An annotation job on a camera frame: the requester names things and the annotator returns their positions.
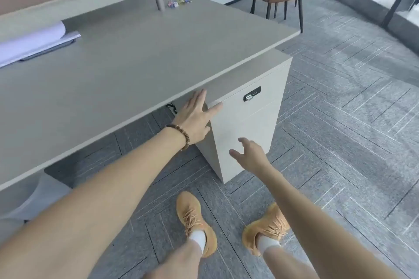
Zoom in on black combination lock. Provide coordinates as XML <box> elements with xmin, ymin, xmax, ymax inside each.
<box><xmin>243</xmin><ymin>86</ymin><xmax>262</xmax><ymax>102</ymax></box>

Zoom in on beige cabinet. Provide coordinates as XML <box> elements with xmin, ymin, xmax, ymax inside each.
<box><xmin>195</xmin><ymin>48</ymin><xmax>293</xmax><ymax>184</ymax></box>

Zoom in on person's left orange shoe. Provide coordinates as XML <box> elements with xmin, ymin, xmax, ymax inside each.
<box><xmin>176</xmin><ymin>191</ymin><xmax>218</xmax><ymax>259</ymax></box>

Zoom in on curled white paper sheets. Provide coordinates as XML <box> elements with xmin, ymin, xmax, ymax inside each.
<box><xmin>0</xmin><ymin>20</ymin><xmax>68</xmax><ymax>68</ymax></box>

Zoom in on grey table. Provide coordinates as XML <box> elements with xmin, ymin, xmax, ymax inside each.
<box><xmin>0</xmin><ymin>0</ymin><xmax>301</xmax><ymax>247</ymax></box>

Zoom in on person's left forearm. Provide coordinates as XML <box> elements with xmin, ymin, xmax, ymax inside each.
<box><xmin>0</xmin><ymin>127</ymin><xmax>185</xmax><ymax>279</ymax></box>

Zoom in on brown wooden bead bracelet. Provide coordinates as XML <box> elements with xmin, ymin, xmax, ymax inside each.
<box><xmin>165</xmin><ymin>124</ymin><xmax>191</xmax><ymax>152</ymax></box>

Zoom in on person's left hand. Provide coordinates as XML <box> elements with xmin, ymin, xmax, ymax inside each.
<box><xmin>172</xmin><ymin>89</ymin><xmax>224</xmax><ymax>149</ymax></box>

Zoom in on person's white sock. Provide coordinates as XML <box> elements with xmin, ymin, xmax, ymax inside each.
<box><xmin>189</xmin><ymin>229</ymin><xmax>207</xmax><ymax>253</ymax></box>
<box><xmin>257</xmin><ymin>235</ymin><xmax>282</xmax><ymax>256</ymax></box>

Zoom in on person's right forearm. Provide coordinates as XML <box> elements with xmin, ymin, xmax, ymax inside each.
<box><xmin>261</xmin><ymin>165</ymin><xmax>393</xmax><ymax>279</ymax></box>

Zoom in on person's right leg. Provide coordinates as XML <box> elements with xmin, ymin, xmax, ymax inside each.
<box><xmin>261</xmin><ymin>246</ymin><xmax>320</xmax><ymax>279</ymax></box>

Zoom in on person's right orange shoe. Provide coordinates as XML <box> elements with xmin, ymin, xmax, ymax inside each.
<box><xmin>242</xmin><ymin>203</ymin><xmax>291</xmax><ymax>256</ymax></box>

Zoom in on person's left white sock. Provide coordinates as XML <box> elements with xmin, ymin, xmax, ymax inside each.
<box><xmin>189</xmin><ymin>229</ymin><xmax>207</xmax><ymax>253</ymax></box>

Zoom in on person's orange shoe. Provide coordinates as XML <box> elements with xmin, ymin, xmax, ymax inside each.
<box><xmin>176</xmin><ymin>191</ymin><xmax>218</xmax><ymax>259</ymax></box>
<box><xmin>242</xmin><ymin>203</ymin><xmax>291</xmax><ymax>256</ymax></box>

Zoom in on person's right white sock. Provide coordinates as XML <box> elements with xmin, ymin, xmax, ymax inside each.
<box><xmin>257</xmin><ymin>235</ymin><xmax>282</xmax><ymax>256</ymax></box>

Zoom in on person's right hand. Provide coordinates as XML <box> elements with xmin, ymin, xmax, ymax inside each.
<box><xmin>229</xmin><ymin>137</ymin><xmax>272</xmax><ymax>175</ymax></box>

